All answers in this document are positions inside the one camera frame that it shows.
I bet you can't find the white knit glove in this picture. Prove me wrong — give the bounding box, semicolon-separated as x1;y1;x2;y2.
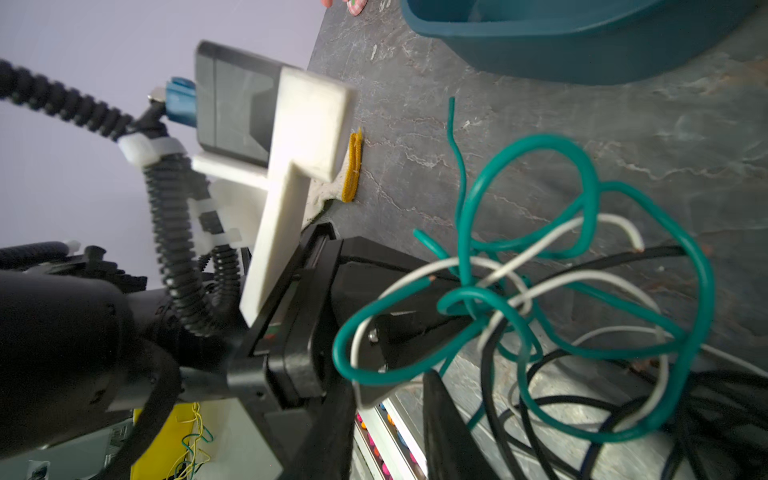
302;128;364;229

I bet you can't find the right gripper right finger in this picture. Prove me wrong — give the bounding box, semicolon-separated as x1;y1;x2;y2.
423;370;498;480

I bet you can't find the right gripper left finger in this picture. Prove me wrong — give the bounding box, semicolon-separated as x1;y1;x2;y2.
281;383;357;479

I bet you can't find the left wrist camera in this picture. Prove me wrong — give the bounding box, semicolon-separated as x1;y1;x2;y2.
166;40;358;325

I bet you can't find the cable pile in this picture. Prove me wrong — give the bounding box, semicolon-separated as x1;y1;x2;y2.
331;95;768;480

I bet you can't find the teal plastic bin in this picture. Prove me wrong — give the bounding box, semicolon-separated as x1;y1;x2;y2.
400;0;757;85

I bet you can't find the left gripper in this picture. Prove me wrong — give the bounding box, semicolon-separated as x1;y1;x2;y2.
227;223;471;413

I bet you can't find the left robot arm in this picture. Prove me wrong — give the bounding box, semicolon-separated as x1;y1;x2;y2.
1;42;469;479

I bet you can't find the pink toy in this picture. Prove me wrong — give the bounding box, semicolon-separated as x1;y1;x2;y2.
321;0;368;17

